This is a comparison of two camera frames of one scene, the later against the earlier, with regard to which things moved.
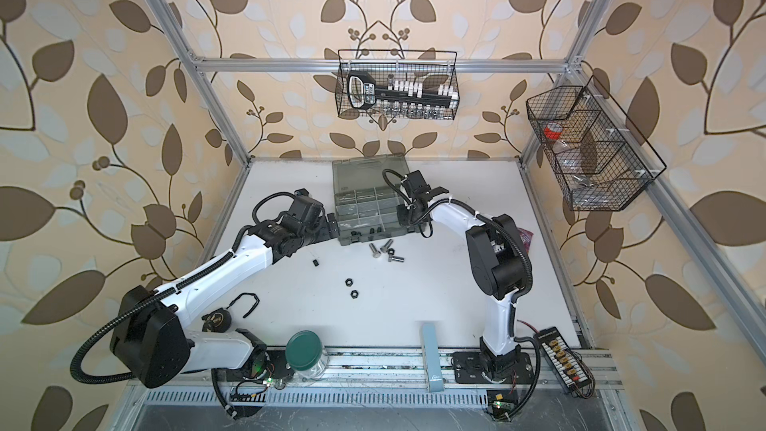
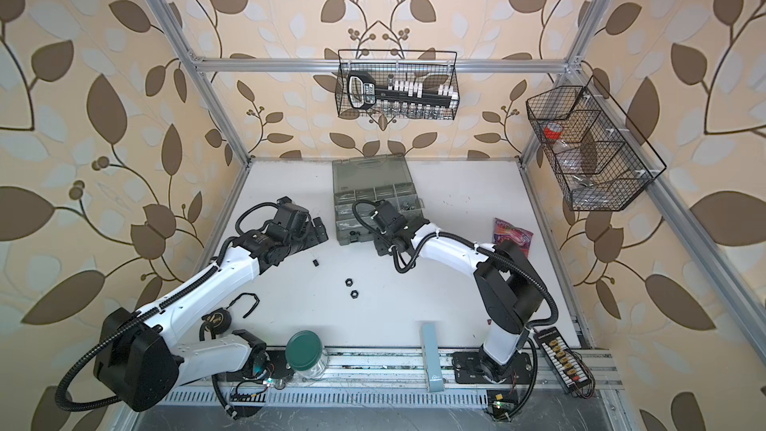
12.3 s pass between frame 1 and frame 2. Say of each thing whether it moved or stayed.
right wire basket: stayed
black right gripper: moved
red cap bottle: stayed
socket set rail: stayed
